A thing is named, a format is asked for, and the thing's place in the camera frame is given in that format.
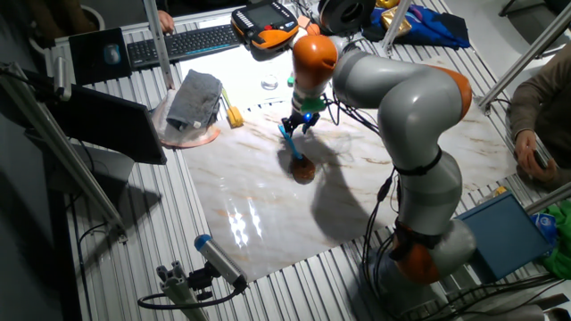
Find short aluminium profile stand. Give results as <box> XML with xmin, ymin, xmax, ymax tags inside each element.
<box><xmin>155</xmin><ymin>260</ymin><xmax>211</xmax><ymax>321</ymax></box>

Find blue box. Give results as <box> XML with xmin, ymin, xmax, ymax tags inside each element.
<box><xmin>454</xmin><ymin>190</ymin><xmax>554</xmax><ymax>283</ymax></box>

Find black flat monitor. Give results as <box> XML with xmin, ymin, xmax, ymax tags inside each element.
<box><xmin>42</xmin><ymin>84</ymin><xmax>169</xmax><ymax>166</ymax></box>

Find person hand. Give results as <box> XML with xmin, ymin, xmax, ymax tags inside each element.
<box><xmin>513</xmin><ymin>128</ymin><xmax>559</xmax><ymax>183</ymax></box>
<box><xmin>156</xmin><ymin>9</ymin><xmax>177</xmax><ymax>36</ymax></box>

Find brown-sleeved forearm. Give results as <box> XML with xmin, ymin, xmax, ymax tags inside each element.
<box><xmin>508</xmin><ymin>44</ymin><xmax>571</xmax><ymax>169</ymax></box>

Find green wrist mount plate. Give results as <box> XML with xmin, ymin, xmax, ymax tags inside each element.
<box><xmin>286</xmin><ymin>76</ymin><xmax>327</xmax><ymax>113</ymax></box>

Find yellow sponge brush green handle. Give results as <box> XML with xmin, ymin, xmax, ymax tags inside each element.
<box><xmin>220</xmin><ymin>87</ymin><xmax>245</xmax><ymax>129</ymax></box>

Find aluminium frame beam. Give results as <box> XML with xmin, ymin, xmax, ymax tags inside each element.
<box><xmin>524</xmin><ymin>181</ymin><xmax>571</xmax><ymax>216</ymax></box>
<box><xmin>0</xmin><ymin>62</ymin><xmax>128</xmax><ymax>244</ymax></box>
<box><xmin>476</xmin><ymin>2</ymin><xmax>571</xmax><ymax>112</ymax></box>

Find black computer keyboard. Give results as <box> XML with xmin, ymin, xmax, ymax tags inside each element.
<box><xmin>126</xmin><ymin>23</ymin><xmax>244</xmax><ymax>70</ymax></box>

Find black camera clamp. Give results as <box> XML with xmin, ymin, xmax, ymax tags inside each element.
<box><xmin>186</xmin><ymin>261</ymin><xmax>216</xmax><ymax>302</ymax></box>

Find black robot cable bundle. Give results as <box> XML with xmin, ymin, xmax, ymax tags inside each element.
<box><xmin>321</xmin><ymin>93</ymin><xmax>405</xmax><ymax>291</ymax></box>

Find black mouse pad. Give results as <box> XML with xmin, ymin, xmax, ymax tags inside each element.
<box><xmin>68</xmin><ymin>27</ymin><xmax>133</xmax><ymax>86</ymax></box>

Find blue computer mouse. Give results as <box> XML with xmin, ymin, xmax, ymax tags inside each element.
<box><xmin>103</xmin><ymin>43</ymin><xmax>122</xmax><ymax>66</ymax></box>

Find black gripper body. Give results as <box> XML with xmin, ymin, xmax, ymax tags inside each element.
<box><xmin>289</xmin><ymin>110</ymin><xmax>320</xmax><ymax>126</ymax></box>

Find dark blue cloth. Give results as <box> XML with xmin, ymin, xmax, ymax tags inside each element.
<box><xmin>360</xmin><ymin>4</ymin><xmax>472</xmax><ymax>50</ymax></box>

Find green cloth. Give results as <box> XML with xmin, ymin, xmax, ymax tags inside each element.
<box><xmin>542</xmin><ymin>202</ymin><xmax>571</xmax><ymax>281</ymax></box>

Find silver camera with blue cap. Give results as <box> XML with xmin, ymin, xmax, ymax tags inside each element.
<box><xmin>194</xmin><ymin>234</ymin><xmax>249</xmax><ymax>291</ymax></box>

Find grey monitor stand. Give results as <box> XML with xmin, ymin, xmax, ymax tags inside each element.
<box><xmin>66</xmin><ymin>142</ymin><xmax>136</xmax><ymax>197</ymax></box>

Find orange-rimmed translucent plate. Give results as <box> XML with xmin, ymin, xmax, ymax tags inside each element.
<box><xmin>150</xmin><ymin>88</ymin><xmax>222</xmax><ymax>150</ymax></box>

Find orange black teach pendant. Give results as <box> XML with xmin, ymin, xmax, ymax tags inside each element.
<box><xmin>230</xmin><ymin>0</ymin><xmax>300</xmax><ymax>51</ymax></box>

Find aluminium frame post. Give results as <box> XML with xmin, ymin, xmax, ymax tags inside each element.
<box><xmin>380</xmin><ymin>0</ymin><xmax>414</xmax><ymax>54</ymax></box>
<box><xmin>142</xmin><ymin>0</ymin><xmax>176</xmax><ymax>91</ymax></box>

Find small blue packet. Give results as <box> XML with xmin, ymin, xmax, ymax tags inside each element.
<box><xmin>530</xmin><ymin>211</ymin><xmax>559</xmax><ymax>246</ymax></box>

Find blue-handled brown scrub brush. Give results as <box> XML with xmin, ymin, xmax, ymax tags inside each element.
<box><xmin>277</xmin><ymin>124</ymin><xmax>317</xmax><ymax>185</ymax></box>

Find black filament spool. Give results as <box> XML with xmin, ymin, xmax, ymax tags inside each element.
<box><xmin>317</xmin><ymin>0</ymin><xmax>377</xmax><ymax>36</ymax></box>

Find white printed paper sheets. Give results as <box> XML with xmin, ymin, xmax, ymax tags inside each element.
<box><xmin>178</xmin><ymin>42</ymin><xmax>296</xmax><ymax>112</ymax></box>

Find grey folded towel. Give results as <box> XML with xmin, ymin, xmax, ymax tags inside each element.
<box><xmin>165</xmin><ymin>69</ymin><xmax>223</xmax><ymax>132</ymax></box>

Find marble pattern mat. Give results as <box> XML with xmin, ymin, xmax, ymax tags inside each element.
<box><xmin>180</xmin><ymin>55</ymin><xmax>518</xmax><ymax>283</ymax></box>

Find black camera bracket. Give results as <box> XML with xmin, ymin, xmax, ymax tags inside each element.
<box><xmin>0</xmin><ymin>62</ymin><xmax>57</xmax><ymax>103</ymax></box>

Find gold wrapped box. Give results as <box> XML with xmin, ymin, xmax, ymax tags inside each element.
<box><xmin>379</xmin><ymin>6</ymin><xmax>412</xmax><ymax>37</ymax></box>

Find black camera cable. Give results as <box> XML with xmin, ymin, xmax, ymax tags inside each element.
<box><xmin>137</xmin><ymin>284</ymin><xmax>247</xmax><ymax>311</ymax></box>

